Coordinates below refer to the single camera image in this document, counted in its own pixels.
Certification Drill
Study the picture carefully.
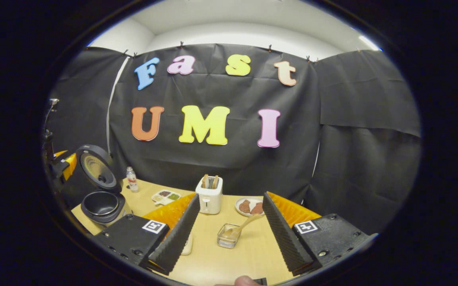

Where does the clear rice container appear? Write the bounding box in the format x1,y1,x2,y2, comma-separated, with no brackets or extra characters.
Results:
180,232,194,256

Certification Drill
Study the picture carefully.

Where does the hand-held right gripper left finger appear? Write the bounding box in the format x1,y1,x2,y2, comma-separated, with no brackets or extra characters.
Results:
94,193,200,276

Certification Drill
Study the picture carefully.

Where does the black silver rice cooker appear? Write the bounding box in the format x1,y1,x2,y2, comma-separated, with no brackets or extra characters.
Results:
75,144,127,228

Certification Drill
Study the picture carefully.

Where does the black backdrop cloth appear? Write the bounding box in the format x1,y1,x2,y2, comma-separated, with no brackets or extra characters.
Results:
48,43,422,235

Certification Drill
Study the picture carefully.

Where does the white divided dish with beans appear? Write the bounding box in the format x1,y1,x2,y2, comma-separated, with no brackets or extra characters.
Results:
151,190,181,206

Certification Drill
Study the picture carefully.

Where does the white round plate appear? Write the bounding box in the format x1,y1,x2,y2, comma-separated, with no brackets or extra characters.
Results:
235,197,265,217

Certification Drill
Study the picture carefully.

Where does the wooden spoon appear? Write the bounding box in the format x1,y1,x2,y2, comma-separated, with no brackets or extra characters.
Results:
223,214,264,241

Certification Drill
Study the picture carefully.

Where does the small clear bottle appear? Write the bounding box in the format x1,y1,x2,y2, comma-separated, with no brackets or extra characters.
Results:
126,167,139,193

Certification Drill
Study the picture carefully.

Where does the white toaster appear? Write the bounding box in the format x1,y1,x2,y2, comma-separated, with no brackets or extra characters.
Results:
196,175,223,215

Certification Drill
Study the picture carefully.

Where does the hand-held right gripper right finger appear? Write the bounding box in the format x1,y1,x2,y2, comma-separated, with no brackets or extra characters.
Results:
262,191,378,276

